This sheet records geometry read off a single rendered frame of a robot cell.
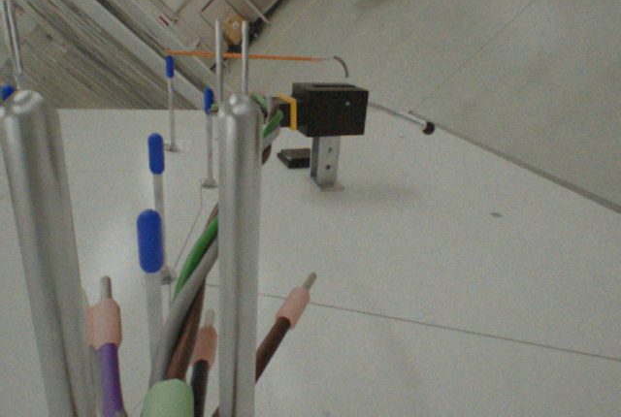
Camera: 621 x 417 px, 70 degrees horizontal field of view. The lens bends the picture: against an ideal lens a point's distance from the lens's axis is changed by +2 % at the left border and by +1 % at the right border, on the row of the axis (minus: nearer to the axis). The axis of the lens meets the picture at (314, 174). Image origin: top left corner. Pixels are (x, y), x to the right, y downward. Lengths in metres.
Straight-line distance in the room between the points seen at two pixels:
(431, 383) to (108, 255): 0.20
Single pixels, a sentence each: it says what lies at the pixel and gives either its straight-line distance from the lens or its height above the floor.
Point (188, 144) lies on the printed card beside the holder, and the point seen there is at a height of 1.14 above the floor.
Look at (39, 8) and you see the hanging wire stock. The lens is 1.12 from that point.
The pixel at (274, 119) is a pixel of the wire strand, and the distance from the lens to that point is 0.18.
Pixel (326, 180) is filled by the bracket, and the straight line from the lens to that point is 0.41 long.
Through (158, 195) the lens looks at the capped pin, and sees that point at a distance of 0.25.
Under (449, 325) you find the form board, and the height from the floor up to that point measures 1.05.
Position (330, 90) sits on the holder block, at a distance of 0.37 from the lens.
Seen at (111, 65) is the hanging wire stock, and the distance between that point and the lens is 1.09.
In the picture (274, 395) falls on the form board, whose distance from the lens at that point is 0.20.
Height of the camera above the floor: 1.25
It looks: 26 degrees down
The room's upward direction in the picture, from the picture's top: 48 degrees counter-clockwise
